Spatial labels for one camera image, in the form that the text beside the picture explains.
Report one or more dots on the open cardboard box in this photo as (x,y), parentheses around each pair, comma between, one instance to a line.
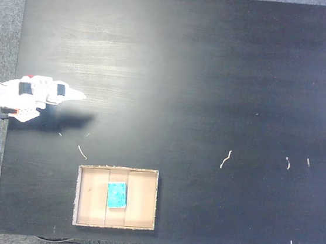
(92,196)

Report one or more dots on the green block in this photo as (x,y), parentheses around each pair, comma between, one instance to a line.
(117,195)

